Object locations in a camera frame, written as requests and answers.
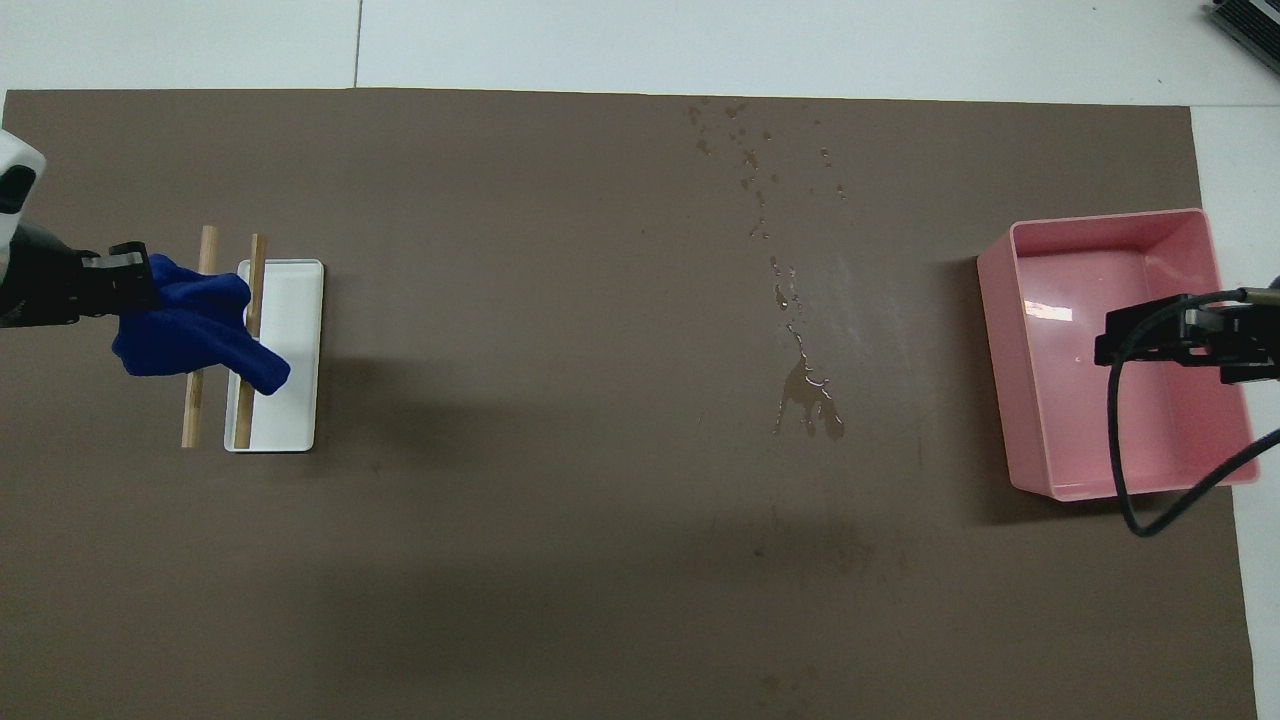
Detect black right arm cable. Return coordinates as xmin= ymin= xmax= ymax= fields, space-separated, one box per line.
xmin=1107 ymin=288 xmax=1280 ymax=539

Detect dark blue towel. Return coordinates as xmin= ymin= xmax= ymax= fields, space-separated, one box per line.
xmin=110 ymin=254 xmax=292 ymax=397

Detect spilled water drops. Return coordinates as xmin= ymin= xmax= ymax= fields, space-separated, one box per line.
xmin=685 ymin=97 xmax=849 ymax=442

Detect brown table mat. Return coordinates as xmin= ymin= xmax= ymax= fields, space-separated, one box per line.
xmin=0 ymin=88 xmax=1259 ymax=720

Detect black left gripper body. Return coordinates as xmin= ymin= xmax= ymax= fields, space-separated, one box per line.
xmin=0 ymin=225 xmax=106 ymax=329

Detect pink plastic bin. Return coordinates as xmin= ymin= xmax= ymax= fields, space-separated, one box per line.
xmin=977 ymin=208 xmax=1261 ymax=502

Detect wooden rack rod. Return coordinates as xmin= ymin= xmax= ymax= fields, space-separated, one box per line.
xmin=181 ymin=225 xmax=219 ymax=449
xmin=233 ymin=234 xmax=269 ymax=450

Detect grey ribbed device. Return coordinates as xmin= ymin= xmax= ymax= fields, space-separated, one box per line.
xmin=1205 ymin=0 xmax=1280 ymax=76

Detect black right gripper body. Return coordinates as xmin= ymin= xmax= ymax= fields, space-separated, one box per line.
xmin=1185 ymin=298 xmax=1280 ymax=373

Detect white towel rack base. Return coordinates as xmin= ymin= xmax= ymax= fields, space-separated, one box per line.
xmin=224 ymin=259 xmax=325 ymax=453

